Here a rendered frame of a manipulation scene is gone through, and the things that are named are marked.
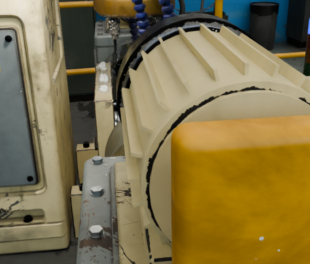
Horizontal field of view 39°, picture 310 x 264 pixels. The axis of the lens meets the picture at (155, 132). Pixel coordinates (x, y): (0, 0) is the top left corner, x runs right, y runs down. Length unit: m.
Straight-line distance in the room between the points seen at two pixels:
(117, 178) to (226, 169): 0.32
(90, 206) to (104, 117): 0.42
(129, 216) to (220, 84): 0.22
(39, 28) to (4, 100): 0.15
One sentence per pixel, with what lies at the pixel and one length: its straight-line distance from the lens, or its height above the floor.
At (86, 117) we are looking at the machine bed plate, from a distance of 1.78.
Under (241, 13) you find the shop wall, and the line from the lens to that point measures 6.50.
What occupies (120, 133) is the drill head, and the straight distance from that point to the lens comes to 0.80.
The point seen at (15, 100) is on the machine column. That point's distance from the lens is 0.89.
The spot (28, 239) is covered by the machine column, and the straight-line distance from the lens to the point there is 1.04.
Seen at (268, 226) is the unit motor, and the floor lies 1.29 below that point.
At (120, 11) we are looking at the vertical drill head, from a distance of 0.94.
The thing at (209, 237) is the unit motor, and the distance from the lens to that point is 0.27.
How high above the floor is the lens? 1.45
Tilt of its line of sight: 24 degrees down
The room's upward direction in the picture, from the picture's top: 1 degrees counter-clockwise
